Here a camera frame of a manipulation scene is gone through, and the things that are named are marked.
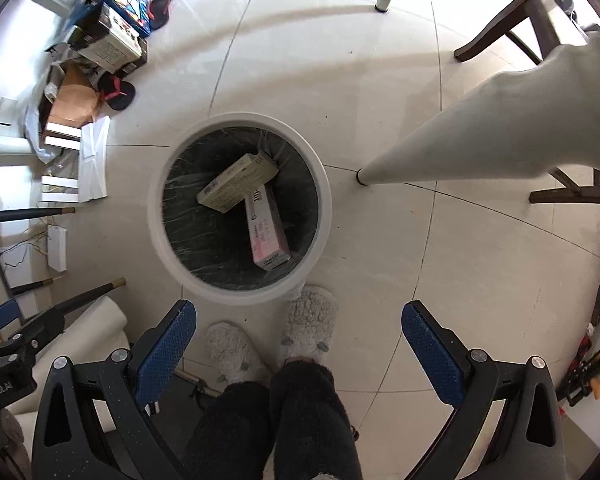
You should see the dark wooden chair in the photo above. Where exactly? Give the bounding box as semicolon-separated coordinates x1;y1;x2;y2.
454;0;600;204

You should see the white blue medicine box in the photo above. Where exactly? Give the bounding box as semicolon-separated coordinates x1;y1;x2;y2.
196;152;278;214

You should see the grey fuzzy left slipper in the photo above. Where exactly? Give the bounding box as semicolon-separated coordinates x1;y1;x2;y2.
204;321;271;385

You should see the white round trash bin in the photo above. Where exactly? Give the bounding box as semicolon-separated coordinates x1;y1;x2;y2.
148;112;332;306

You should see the grey fuzzy slipper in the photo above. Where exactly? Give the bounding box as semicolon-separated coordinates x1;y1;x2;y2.
204;321;271;385
278;285;338;366

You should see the grey fuzzy right slipper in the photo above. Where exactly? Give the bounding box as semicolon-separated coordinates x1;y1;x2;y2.
278;285;338;366

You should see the long white pink box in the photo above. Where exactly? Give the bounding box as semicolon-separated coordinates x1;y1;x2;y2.
245;184;291;271

